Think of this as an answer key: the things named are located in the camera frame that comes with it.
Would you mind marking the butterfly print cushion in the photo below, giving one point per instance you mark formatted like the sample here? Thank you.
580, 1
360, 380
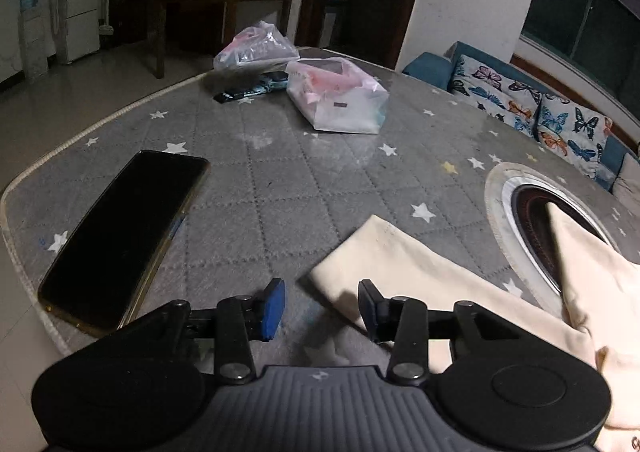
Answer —
572, 132
492, 90

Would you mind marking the cream garment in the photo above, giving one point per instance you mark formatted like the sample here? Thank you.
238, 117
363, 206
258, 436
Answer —
565, 312

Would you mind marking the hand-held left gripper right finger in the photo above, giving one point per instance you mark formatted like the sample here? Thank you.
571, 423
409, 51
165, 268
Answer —
371, 312

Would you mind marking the dark wooden table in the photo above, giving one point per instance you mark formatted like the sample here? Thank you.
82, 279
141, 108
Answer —
220, 12

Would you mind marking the blue sofa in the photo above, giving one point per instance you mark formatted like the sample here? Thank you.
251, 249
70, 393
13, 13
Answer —
520, 97

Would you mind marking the grey star-print table cover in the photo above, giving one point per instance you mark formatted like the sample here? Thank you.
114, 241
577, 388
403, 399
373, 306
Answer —
300, 182

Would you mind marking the dark window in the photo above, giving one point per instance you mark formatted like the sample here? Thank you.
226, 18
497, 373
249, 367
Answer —
585, 17

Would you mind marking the water dispenser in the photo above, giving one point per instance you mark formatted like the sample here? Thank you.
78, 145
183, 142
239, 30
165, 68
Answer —
33, 27

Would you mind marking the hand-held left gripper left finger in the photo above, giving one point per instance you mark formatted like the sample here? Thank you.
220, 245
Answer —
272, 308

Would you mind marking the white pink plastic bag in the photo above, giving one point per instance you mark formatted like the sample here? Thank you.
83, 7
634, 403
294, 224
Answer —
340, 97

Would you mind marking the round stove inset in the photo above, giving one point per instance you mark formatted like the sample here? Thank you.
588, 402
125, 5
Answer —
535, 232

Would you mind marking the clear plastic bag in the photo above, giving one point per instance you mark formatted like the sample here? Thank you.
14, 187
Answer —
255, 48

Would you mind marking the black smartphone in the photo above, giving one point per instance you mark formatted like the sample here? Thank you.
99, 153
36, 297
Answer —
125, 237

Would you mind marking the black blue gadget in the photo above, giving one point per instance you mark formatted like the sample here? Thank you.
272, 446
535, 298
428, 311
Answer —
250, 88

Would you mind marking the white refrigerator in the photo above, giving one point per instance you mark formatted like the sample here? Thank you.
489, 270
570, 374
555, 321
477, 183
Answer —
80, 7

